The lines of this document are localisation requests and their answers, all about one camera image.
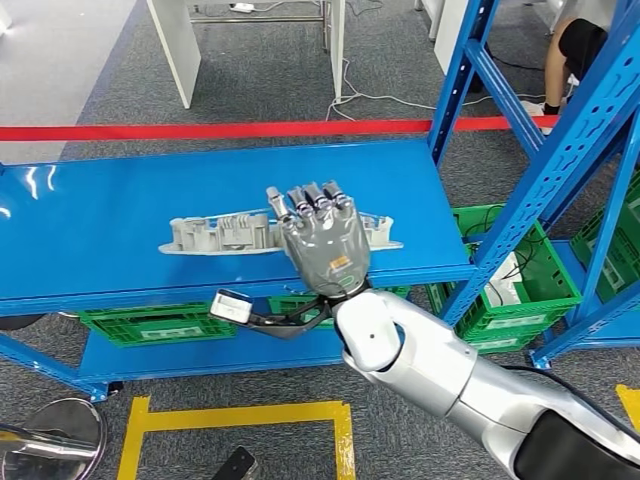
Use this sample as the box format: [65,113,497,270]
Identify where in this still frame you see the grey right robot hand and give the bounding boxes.
[266,180,372,296]

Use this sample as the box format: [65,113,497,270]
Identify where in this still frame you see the grey plastic wheel hubcap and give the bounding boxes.
[158,210,404,257]

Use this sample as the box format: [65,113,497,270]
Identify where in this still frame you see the low blue metal shelf cart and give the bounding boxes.
[0,137,476,404]

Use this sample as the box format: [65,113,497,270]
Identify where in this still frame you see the green plastic crate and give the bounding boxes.
[425,203,582,356]
[78,301,239,349]
[568,170,640,306]
[267,286,412,331]

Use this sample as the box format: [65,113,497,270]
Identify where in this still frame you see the red barrier tape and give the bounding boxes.
[0,115,558,143]

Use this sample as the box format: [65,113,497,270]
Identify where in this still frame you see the white paper sheet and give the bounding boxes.
[484,252,524,309]

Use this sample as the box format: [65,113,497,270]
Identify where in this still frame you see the white cabinet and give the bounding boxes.
[414,0,616,75]

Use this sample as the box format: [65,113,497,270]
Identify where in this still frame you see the white desk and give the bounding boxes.
[146,0,347,111]

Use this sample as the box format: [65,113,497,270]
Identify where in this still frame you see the person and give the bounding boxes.
[519,16,610,134]

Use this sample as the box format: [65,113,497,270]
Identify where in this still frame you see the round chrome stool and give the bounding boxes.
[0,398,108,480]

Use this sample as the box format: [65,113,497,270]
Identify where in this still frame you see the yellow floor tape strip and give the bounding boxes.
[614,384,640,435]

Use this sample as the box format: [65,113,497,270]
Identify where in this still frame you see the black right wrist camera bracket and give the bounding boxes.
[247,298,334,340]

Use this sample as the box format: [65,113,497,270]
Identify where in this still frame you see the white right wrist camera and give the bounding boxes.
[210,289,254,326]

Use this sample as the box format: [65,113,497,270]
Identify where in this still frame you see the white floor cable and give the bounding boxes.
[325,58,551,123]

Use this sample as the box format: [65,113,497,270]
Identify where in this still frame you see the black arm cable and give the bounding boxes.
[502,364,640,439]

